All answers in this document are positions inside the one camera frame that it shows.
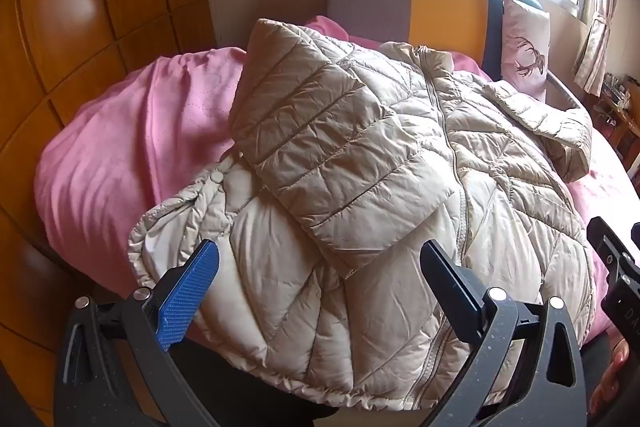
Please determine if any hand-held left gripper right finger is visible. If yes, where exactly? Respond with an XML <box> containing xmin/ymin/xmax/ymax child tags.
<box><xmin>420</xmin><ymin>239</ymin><xmax>586</xmax><ymax>427</ymax></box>

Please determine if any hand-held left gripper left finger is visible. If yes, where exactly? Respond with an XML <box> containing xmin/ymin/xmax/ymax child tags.
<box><xmin>54</xmin><ymin>239</ymin><xmax>221</xmax><ymax>427</ymax></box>

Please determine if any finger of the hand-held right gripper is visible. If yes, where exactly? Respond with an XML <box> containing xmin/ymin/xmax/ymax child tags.
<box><xmin>587</xmin><ymin>217</ymin><xmax>640</xmax><ymax>288</ymax></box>

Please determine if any beige puffer jacket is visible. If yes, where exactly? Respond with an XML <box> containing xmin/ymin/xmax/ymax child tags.
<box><xmin>127</xmin><ymin>18</ymin><xmax>598</xmax><ymax>412</ymax></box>

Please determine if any person's right hand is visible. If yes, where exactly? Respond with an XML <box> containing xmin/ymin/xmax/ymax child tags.
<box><xmin>590</xmin><ymin>342</ymin><xmax>630</xmax><ymax>413</ymax></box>

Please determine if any cluttered wooden desk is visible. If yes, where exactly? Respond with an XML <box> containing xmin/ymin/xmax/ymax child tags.
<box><xmin>595</xmin><ymin>74</ymin><xmax>640</xmax><ymax>192</ymax></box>

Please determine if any pink duvet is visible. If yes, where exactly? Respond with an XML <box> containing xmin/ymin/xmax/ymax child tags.
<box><xmin>35</xmin><ymin>14</ymin><xmax>640</xmax><ymax>348</ymax></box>

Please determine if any pink patterned curtain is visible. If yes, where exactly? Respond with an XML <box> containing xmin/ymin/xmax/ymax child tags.
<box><xmin>572</xmin><ymin>0</ymin><xmax>623</xmax><ymax>98</ymax></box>

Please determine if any deer print pillow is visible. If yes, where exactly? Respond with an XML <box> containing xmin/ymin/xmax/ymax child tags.
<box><xmin>500</xmin><ymin>0</ymin><xmax>551</xmax><ymax>102</ymax></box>

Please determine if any grey yellow blue headboard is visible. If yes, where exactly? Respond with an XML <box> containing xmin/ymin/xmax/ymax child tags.
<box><xmin>325</xmin><ymin>0</ymin><xmax>543</xmax><ymax>82</ymax></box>

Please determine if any wooden wardrobe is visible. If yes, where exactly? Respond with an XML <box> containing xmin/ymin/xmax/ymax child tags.
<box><xmin>0</xmin><ymin>0</ymin><xmax>221</xmax><ymax>408</ymax></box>

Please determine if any grey bed frame rail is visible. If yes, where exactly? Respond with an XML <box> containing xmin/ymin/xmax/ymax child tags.
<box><xmin>547</xmin><ymin>72</ymin><xmax>592</xmax><ymax>114</ymax></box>

